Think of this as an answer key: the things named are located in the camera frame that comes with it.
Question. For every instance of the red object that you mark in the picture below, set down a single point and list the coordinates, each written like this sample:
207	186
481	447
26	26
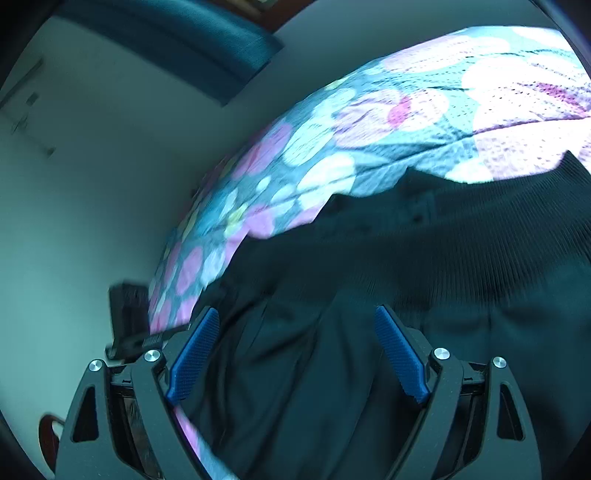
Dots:
48	434

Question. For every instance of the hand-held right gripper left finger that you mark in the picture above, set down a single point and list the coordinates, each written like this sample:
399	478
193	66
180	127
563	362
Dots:
194	355

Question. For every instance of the black zip jacket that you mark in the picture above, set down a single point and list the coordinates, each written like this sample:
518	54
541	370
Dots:
415	277

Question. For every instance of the teal curtain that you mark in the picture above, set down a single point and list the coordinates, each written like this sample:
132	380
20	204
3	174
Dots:
184	41

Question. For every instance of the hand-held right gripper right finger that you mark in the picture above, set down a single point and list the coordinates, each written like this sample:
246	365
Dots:
399	355

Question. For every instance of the floral bed sheet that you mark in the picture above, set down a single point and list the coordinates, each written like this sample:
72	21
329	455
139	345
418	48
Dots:
369	115

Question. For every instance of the dark boxy object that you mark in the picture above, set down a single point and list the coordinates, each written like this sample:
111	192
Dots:
129	314

